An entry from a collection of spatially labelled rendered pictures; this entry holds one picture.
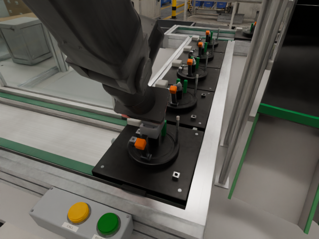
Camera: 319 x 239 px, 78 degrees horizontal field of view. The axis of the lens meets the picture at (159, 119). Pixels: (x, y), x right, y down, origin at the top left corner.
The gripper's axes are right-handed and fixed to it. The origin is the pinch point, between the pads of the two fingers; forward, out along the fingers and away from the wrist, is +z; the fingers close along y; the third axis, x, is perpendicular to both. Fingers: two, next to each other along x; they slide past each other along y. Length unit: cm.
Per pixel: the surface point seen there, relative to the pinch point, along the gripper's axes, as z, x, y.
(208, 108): 25.4, -11.1, -11.7
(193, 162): 8.5, 9.0, -11.4
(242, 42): 86, -80, -24
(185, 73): 37.7, -28.9, 1.3
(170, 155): 6.2, 8.5, -5.5
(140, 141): -3.5, 7.4, -0.1
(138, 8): 387, -365, 236
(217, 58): 58, -50, -10
